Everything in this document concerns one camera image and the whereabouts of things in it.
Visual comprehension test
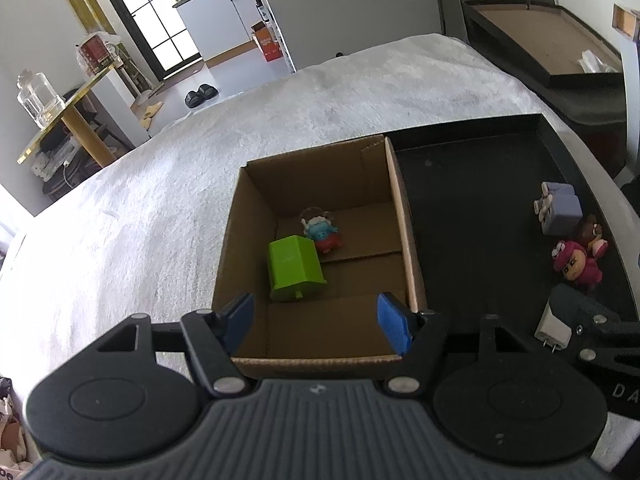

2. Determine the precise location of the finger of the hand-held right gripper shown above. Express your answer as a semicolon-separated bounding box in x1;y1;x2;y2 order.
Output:
575;321;640;376
549;284;621;333

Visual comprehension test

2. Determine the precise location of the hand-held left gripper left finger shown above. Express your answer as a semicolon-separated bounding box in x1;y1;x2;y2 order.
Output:
95;292;256;398

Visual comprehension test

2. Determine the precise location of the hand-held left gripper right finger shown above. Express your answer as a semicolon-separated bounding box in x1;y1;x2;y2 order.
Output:
376;292;551;396

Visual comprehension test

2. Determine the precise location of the white charger plug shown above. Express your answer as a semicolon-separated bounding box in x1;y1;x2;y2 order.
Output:
535;300;573;353

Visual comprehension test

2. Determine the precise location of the red bear figurine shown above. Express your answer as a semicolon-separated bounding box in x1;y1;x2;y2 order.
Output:
551;240;603;291

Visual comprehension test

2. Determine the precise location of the brown cardboard box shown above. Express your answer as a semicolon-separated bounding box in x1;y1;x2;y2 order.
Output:
211;135;428;381

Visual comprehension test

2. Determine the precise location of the brown figurine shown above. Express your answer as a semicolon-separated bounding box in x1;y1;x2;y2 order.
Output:
574;214;608;260

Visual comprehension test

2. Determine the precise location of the green cube toy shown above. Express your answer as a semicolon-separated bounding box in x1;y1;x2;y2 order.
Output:
267;235;329;303

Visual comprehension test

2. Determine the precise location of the purple block toy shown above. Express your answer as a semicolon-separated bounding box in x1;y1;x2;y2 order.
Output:
533;181;583;236

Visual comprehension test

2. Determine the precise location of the blue and red figurine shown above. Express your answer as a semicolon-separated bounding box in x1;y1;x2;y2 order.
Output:
300;207;344;255

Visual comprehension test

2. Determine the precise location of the white power strip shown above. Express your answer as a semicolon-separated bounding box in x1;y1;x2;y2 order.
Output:
31;150;73;181

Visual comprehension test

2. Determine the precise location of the white plastic bag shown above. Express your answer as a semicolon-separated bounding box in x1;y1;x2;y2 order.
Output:
577;50;620;73

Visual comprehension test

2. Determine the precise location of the patterned cloth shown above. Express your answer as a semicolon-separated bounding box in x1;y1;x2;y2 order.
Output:
0;375;36;480

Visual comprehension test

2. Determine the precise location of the round gold side table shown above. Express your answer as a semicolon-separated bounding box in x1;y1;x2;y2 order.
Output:
16;57;126;168

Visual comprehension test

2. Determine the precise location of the orange cardboard box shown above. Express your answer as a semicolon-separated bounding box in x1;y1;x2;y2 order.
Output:
250;20;285;62

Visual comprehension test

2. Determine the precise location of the large black framed tray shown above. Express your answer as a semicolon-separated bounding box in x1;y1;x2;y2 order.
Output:
477;2;623;76

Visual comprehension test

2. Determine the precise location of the clear glass bottle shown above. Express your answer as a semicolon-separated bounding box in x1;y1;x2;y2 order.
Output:
17;71;66;130

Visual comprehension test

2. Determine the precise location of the white kitchen cabinet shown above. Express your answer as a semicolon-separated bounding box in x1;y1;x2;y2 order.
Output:
172;0;296;68

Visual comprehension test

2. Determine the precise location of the red canister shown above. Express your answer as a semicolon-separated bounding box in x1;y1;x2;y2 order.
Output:
77;35;108;68

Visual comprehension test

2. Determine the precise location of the black framed glass door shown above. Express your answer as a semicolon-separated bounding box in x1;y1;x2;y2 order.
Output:
100;0;203;78

